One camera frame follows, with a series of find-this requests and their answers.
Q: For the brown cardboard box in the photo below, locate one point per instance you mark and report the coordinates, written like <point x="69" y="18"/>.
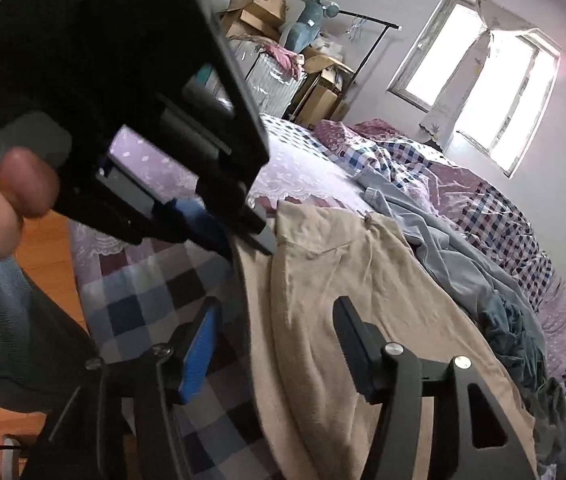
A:
<point x="253" y="30"/>

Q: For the white ribbed suitcase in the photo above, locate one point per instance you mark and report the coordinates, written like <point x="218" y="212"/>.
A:
<point x="270" y="85"/>

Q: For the plain cardboard box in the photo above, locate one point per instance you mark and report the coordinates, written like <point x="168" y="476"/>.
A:
<point x="320" y="102"/>

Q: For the checkered purple quilt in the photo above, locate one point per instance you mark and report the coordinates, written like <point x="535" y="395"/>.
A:
<point x="488" y="200"/>

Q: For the blue grey plush toy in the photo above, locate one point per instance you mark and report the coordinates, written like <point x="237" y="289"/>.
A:
<point x="308" y="22"/>

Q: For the light blue garment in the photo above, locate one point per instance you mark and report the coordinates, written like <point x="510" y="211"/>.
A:
<point x="438" y="240"/>

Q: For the pink cloth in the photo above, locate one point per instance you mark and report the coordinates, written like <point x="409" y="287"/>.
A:
<point x="285" y="57"/>

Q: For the white printed curtain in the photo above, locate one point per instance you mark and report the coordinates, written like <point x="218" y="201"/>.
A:
<point x="468" y="70"/>

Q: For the black clothes rack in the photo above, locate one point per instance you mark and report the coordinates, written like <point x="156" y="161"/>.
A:
<point x="370" y="52"/>

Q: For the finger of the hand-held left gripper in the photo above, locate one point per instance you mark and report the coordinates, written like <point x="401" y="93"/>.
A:
<point x="198" y="222"/>
<point x="248" y="215"/>

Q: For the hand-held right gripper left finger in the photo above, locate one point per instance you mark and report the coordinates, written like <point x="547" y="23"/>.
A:
<point x="198" y="355"/>

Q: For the person's left hand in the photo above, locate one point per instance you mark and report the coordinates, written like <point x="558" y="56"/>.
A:
<point x="23" y="185"/>

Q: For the window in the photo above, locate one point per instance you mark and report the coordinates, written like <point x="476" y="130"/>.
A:
<point x="523" y="90"/>

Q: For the beige t-shirt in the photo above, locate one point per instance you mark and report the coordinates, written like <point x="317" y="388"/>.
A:
<point x="363" y="270"/>

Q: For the person's leg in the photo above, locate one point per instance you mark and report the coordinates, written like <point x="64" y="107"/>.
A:
<point x="48" y="350"/>

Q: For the olive grey t-shirt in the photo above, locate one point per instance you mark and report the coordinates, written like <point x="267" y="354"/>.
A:
<point x="553" y="410"/>

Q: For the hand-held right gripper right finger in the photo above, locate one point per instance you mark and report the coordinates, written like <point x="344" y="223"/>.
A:
<point x="358" y="355"/>

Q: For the cardboard box with logo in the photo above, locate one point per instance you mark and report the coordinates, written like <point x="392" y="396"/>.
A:
<point x="263" y="2"/>

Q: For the teal t-shirt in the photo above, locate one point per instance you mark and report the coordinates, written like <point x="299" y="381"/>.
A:
<point x="513" y="340"/>

